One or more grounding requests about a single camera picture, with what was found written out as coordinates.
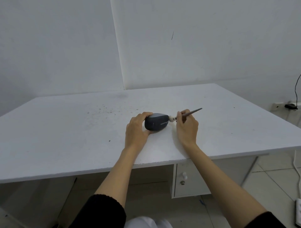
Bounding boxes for person's left forearm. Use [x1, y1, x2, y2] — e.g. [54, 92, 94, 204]
[94, 144, 141, 208]

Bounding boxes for dark grey computer mouse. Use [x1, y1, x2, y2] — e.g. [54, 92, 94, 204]
[144, 113, 170, 131]

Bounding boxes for person's black right sleeve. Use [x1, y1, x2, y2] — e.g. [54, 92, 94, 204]
[245, 211, 286, 228]

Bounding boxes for white desk drawer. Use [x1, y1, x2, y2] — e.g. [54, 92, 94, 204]
[172, 160, 212, 199]

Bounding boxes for white desk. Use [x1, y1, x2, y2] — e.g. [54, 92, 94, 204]
[0, 83, 301, 228]

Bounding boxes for black cable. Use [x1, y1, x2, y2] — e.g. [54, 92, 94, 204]
[294, 74, 301, 105]

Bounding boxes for person's white trousers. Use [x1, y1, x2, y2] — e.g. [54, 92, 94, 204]
[124, 216, 173, 228]

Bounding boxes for white wall socket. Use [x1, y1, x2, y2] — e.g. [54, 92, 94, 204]
[270, 101, 286, 112]

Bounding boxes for person's left hand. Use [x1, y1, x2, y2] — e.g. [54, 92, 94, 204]
[124, 112, 154, 151]

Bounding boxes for person's black sleeve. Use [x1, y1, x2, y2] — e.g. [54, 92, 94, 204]
[68, 194, 127, 228]
[245, 211, 286, 228]

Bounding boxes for white power strip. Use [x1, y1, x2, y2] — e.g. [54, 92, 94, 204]
[295, 198, 301, 227]

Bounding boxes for person's right hand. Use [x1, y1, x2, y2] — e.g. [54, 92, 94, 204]
[176, 109, 199, 147]

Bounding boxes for person's black left sleeve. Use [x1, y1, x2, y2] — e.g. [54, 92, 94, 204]
[68, 194, 127, 228]

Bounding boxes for white cable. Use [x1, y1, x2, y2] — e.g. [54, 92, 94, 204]
[293, 150, 301, 186]

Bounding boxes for person's right forearm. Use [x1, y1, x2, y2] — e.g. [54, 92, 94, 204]
[183, 141, 267, 224]

